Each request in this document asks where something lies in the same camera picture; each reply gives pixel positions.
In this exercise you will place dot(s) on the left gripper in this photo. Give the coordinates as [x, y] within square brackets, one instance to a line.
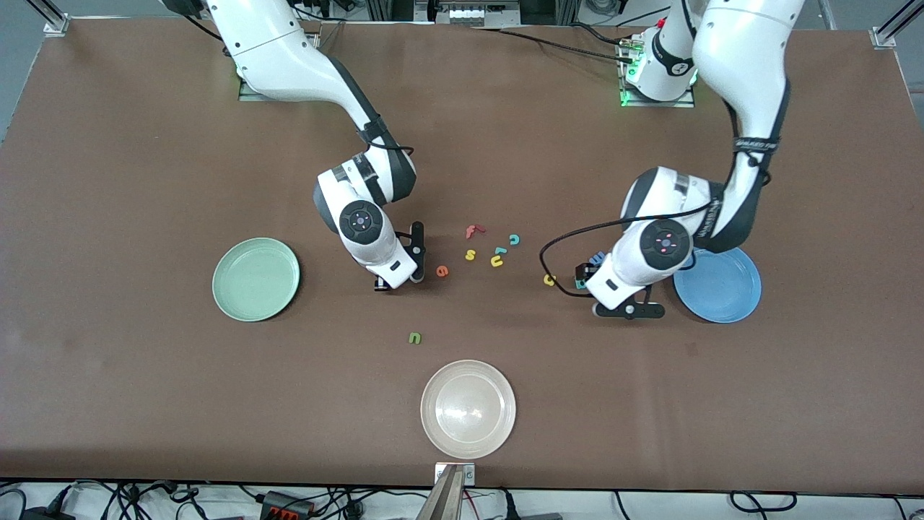
[582, 274]

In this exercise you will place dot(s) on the aluminium camera post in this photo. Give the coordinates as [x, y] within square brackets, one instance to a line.
[444, 498]

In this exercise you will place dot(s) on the black power plug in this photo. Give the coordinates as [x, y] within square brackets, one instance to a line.
[509, 505]

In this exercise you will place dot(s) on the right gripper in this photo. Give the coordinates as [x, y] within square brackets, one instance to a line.
[380, 286]

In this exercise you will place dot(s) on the black orange power strip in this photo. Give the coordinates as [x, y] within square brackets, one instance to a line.
[285, 509]

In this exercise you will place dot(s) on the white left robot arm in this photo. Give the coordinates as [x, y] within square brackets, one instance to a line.
[743, 65]

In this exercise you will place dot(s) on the aluminium frame extrusion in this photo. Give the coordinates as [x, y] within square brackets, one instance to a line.
[884, 35]
[54, 22]

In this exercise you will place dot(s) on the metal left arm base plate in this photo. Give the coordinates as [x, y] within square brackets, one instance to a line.
[660, 104]

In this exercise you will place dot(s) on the blue plate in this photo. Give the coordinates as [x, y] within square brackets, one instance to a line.
[729, 296]

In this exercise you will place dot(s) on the beige plate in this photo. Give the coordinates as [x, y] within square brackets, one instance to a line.
[468, 409]

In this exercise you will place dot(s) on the black power adapter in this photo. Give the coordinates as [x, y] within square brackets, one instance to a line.
[50, 514]

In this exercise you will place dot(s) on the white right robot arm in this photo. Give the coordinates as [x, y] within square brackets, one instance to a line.
[289, 65]

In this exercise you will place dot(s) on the red foam letter f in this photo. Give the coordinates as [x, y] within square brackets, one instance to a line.
[472, 232]

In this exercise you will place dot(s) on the blue foam letter m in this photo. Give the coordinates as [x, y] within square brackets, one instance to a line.
[598, 256]

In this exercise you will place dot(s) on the green plate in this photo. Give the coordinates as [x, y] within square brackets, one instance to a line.
[256, 279]

